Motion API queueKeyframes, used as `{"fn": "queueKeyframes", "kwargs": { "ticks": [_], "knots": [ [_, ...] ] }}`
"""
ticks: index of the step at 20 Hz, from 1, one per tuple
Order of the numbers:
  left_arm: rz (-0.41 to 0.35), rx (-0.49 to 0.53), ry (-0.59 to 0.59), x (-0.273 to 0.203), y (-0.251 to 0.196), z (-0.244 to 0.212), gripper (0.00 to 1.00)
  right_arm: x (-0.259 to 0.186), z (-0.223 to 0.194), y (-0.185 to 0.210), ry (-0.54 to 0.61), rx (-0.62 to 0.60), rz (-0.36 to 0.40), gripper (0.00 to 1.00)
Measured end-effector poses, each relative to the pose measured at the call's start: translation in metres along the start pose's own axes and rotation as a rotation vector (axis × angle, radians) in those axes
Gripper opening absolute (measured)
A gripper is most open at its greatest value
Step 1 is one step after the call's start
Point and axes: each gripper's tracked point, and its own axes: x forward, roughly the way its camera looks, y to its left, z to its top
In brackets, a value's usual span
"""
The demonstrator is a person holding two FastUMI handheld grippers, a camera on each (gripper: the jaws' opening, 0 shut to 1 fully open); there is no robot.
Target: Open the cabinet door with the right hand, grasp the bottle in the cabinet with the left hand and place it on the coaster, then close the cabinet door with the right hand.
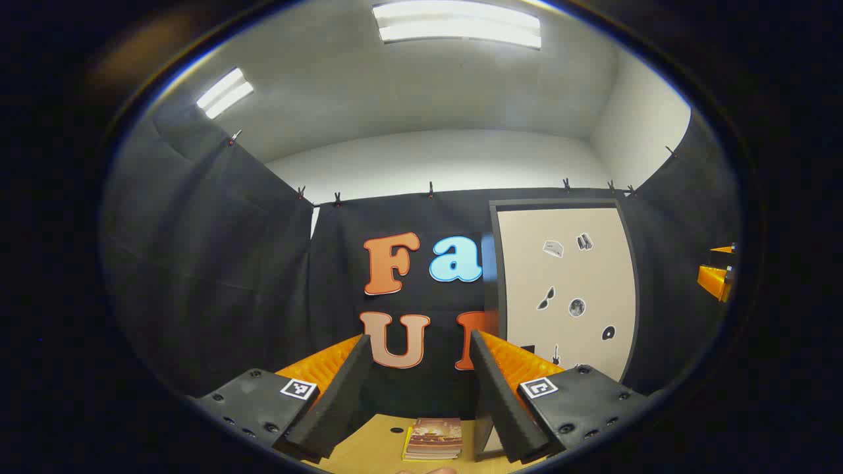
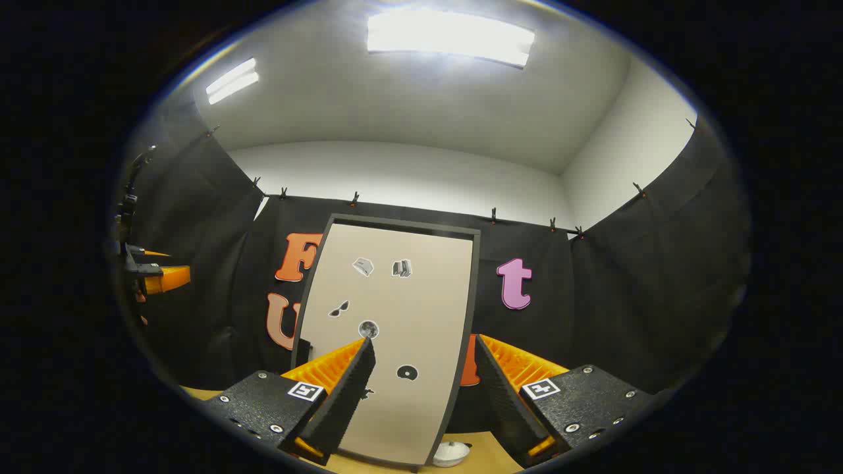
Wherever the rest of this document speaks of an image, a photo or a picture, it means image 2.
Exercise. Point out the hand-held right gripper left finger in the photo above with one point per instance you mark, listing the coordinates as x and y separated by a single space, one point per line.
346 401

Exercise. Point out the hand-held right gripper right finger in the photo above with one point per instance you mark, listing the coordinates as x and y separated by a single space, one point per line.
504 408

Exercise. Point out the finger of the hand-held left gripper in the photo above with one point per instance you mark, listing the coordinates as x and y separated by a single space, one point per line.
168 278
155 253

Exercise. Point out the beige cabinet door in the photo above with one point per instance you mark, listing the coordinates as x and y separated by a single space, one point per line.
408 309

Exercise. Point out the dark grey cabinet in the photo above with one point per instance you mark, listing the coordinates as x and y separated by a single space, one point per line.
408 226

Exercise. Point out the white lidded bowl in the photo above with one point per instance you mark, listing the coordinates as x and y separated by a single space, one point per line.
451 454

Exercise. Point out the small ceiling light panel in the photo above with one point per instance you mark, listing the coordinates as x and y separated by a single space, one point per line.
232 80

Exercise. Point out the row of black cloth clips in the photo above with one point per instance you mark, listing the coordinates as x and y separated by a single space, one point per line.
492 215

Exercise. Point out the large ceiling light panel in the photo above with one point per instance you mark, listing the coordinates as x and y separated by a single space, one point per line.
448 36

